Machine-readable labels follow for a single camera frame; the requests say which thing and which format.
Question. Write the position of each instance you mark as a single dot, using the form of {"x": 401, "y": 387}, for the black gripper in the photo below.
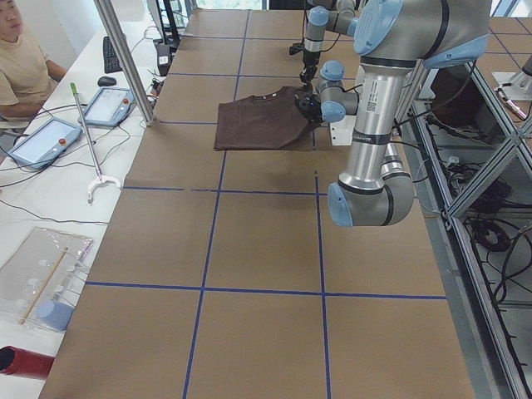
{"x": 302, "y": 109}
{"x": 309, "y": 59}

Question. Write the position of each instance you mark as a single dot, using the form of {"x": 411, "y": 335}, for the dark brown t-shirt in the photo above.
{"x": 267, "y": 122}

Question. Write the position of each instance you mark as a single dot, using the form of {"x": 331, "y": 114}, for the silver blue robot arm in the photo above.
{"x": 324, "y": 16}
{"x": 391, "y": 37}

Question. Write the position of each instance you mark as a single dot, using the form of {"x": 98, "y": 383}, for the black box white label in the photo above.
{"x": 164, "y": 58}

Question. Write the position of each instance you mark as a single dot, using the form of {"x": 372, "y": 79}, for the black keyboard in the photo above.
{"x": 111, "y": 61}

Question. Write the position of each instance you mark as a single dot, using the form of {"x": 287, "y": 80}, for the far blue teach pendant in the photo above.
{"x": 109, "y": 107}

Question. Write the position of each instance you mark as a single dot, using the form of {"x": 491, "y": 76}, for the blue teach pendant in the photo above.
{"x": 45, "y": 144}
{"x": 109, "y": 107}

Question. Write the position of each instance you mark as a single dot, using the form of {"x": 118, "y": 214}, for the black computer mouse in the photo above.
{"x": 106, "y": 81}

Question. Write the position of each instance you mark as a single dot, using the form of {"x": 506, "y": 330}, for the reacher grabber stick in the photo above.
{"x": 101, "y": 179}

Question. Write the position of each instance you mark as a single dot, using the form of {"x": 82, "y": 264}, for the near blue teach pendant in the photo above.
{"x": 45, "y": 144}

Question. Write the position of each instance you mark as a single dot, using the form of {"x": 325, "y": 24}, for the seated person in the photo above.
{"x": 28, "y": 75}

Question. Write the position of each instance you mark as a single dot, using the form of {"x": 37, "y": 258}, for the wooden stick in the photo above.
{"x": 41, "y": 287}

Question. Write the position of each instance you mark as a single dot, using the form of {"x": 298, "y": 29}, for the blue cap cylinder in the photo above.
{"x": 55, "y": 314}

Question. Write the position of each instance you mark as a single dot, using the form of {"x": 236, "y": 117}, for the red cylinder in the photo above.
{"x": 20, "y": 362}

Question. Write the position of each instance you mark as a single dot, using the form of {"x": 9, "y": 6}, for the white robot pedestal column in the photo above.
{"x": 341, "y": 131}

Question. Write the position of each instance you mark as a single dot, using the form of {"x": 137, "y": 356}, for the aluminium frame post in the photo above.
{"x": 118, "y": 39}

